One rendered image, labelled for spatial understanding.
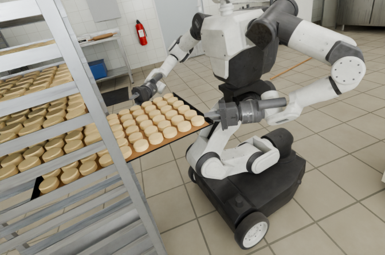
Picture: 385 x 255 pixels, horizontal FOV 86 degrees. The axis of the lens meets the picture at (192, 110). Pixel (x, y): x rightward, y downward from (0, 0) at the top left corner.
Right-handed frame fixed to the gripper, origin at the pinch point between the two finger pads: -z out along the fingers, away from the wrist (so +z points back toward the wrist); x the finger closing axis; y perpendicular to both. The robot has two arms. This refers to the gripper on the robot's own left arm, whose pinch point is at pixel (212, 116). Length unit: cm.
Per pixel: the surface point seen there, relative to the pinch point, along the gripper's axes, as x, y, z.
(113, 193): -8.6, 25.7, -34.1
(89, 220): -55, 2, -76
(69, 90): 27.1, 24.5, -32.6
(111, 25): 24, -365, -185
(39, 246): -55, 14, -97
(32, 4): 46, 24, -32
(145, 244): -63, 12, -43
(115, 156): 5.9, 25.5, -28.0
